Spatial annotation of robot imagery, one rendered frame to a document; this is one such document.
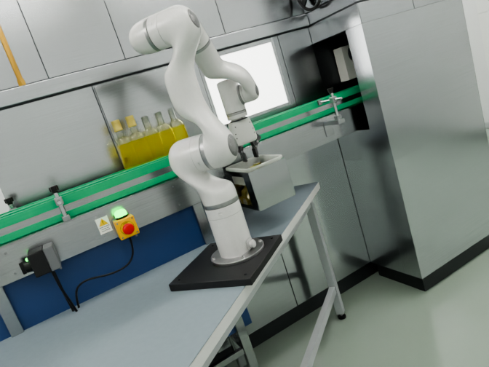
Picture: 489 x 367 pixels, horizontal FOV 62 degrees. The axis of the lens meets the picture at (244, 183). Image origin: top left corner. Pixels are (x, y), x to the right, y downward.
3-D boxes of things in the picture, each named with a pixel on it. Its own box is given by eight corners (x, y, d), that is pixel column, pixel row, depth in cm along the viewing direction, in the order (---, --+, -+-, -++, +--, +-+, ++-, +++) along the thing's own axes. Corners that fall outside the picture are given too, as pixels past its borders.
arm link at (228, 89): (250, 106, 165) (230, 113, 169) (240, 75, 163) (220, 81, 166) (244, 109, 158) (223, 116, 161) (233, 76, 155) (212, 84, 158)
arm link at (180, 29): (204, 167, 140) (247, 157, 134) (189, 178, 129) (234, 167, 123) (155, 20, 129) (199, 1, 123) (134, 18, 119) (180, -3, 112)
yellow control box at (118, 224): (137, 230, 152) (129, 212, 150) (140, 234, 145) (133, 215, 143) (118, 238, 149) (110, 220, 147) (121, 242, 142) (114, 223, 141)
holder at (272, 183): (263, 189, 185) (252, 157, 181) (295, 194, 160) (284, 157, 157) (230, 204, 178) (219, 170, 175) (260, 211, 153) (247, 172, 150)
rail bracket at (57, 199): (73, 218, 143) (58, 183, 141) (74, 221, 137) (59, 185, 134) (62, 223, 142) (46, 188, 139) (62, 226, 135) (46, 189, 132)
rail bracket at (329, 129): (332, 134, 202) (319, 89, 197) (354, 132, 187) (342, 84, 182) (324, 137, 200) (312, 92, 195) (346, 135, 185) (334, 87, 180)
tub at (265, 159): (263, 172, 178) (257, 154, 177) (290, 175, 158) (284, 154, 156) (229, 187, 172) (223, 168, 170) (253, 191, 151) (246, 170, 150)
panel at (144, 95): (288, 105, 212) (269, 39, 205) (291, 104, 210) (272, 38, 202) (122, 164, 177) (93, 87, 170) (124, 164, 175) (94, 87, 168)
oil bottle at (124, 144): (145, 183, 170) (126, 135, 166) (148, 184, 165) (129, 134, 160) (132, 188, 168) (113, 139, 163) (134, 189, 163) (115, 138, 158)
